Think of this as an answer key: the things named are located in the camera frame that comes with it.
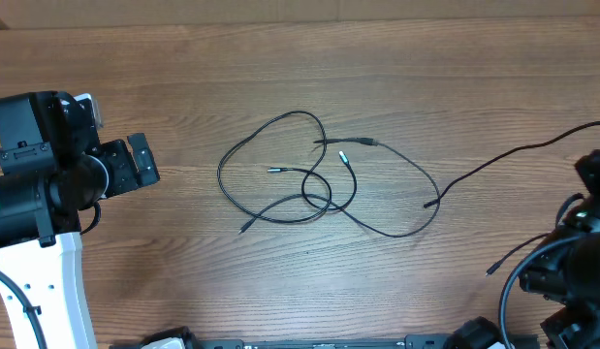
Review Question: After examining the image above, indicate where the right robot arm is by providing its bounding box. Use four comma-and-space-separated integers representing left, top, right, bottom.
520, 150, 600, 349

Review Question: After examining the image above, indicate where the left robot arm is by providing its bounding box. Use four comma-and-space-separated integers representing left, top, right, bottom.
0, 91, 160, 348

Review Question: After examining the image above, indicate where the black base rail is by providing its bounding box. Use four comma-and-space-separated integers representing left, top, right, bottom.
110, 317, 541, 349

